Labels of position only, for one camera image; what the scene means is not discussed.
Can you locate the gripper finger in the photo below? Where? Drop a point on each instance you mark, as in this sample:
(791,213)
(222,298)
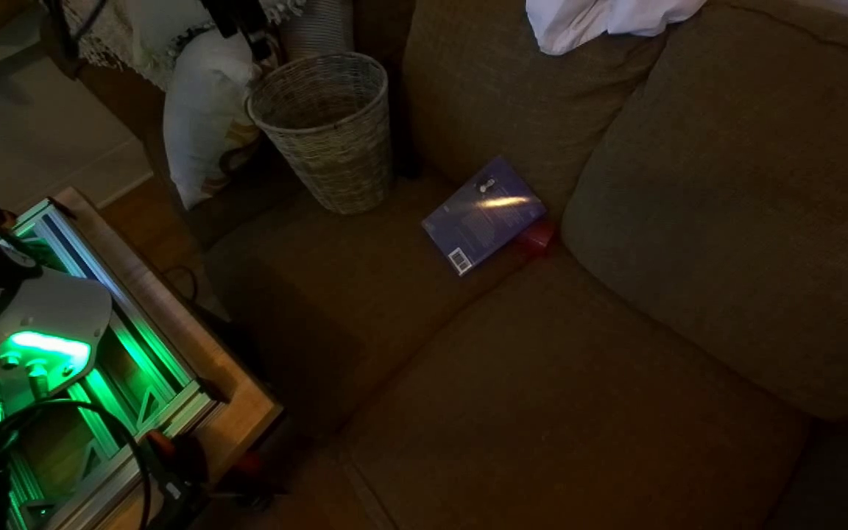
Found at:
(219,16)
(253,22)

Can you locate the gray wicker basket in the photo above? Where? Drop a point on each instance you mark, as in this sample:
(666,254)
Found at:
(336,147)

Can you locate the blue book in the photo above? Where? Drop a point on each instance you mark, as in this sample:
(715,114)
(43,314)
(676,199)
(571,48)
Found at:
(479,217)

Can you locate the small red object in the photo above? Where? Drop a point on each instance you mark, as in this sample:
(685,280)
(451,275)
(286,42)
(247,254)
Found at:
(539,237)

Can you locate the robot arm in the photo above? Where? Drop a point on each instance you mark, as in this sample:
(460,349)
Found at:
(41,309)

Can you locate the ribbed grey cylinder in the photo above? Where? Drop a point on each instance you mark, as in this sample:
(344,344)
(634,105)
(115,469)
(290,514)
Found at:
(317,26)

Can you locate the brown fabric couch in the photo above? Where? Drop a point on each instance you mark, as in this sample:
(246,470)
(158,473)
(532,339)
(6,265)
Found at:
(556,383)

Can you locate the white lace throw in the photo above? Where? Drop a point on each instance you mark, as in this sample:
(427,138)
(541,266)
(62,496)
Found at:
(144,37)

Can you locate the white printed pillow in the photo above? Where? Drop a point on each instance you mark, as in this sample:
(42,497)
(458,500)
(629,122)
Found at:
(203,125)

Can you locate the white cloth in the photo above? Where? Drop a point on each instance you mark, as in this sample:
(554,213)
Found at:
(593,18)

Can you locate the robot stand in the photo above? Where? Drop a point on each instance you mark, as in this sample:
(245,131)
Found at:
(166,324)

